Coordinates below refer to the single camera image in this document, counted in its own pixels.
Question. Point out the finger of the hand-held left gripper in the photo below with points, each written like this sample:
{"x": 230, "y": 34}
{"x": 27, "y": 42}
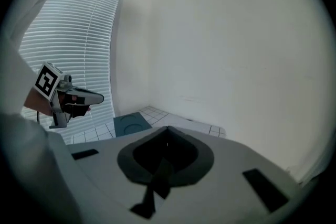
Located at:
{"x": 92, "y": 98}

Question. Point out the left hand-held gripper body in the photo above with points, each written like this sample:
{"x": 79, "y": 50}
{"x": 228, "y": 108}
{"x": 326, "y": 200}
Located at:
{"x": 48, "y": 81}

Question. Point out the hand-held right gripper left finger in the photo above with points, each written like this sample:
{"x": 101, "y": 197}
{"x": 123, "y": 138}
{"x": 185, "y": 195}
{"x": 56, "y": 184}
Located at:
{"x": 110, "y": 178}

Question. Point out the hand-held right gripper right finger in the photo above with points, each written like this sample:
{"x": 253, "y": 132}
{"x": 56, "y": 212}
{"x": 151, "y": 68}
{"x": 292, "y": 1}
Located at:
{"x": 231, "y": 165}

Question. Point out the person's left forearm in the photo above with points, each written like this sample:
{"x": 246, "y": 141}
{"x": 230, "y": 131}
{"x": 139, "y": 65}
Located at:
{"x": 35, "y": 102}

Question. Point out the white window blinds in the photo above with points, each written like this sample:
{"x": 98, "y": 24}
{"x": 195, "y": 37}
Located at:
{"x": 78, "y": 47}

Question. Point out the white black-checked tablecloth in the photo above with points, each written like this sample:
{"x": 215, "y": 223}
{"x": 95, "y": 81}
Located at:
{"x": 155, "y": 114}

